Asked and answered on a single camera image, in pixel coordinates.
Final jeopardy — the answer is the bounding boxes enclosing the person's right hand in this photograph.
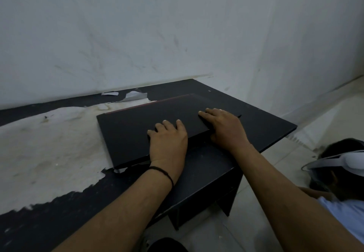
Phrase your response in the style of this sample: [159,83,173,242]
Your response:
[198,108,251,155]

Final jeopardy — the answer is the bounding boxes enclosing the person's left hand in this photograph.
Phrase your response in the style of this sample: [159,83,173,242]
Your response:
[147,119,189,182]

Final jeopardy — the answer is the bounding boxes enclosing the black laptop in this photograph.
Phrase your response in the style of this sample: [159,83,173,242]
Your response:
[96,93,242,170]

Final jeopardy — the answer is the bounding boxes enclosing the person's left forearm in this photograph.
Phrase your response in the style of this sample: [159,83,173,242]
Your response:
[53,167,182,252]

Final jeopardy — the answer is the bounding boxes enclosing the person's right forearm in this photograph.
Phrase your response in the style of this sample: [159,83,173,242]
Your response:
[231,143,364,252]

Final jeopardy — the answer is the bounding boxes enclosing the large peeled white laminate scrap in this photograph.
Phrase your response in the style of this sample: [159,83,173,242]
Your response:
[119,91,148,103]

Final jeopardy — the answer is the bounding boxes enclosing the black wrist band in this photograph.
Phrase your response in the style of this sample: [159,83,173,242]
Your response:
[147,166,175,188]

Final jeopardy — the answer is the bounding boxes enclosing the black wooden desk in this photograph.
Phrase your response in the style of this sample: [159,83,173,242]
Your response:
[0,78,298,252]

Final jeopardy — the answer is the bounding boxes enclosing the white headset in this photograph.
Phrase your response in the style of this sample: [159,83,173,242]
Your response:
[301,150,364,182]

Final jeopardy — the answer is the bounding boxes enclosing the light blue shirt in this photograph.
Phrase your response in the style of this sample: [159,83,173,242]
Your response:
[316,196,364,244]

